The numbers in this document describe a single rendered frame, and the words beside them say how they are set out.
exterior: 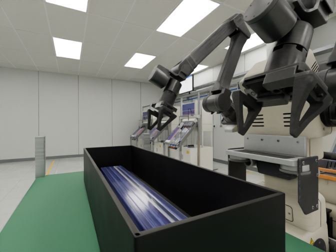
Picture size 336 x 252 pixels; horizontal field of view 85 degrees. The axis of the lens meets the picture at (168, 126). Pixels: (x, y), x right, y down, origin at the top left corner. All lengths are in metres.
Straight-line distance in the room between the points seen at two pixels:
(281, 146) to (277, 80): 0.42
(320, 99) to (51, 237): 0.47
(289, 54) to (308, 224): 0.56
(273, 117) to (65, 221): 0.68
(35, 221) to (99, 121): 7.14
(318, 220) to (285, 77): 0.58
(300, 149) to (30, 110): 7.43
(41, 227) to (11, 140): 7.27
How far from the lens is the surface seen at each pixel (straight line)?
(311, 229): 0.79
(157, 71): 0.68
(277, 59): 0.37
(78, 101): 7.55
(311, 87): 0.31
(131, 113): 7.85
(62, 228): 0.43
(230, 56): 0.93
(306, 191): 0.67
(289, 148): 0.71
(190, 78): 4.42
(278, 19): 0.36
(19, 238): 0.44
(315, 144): 0.82
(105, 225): 0.27
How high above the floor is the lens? 1.14
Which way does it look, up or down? level
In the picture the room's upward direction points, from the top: straight up
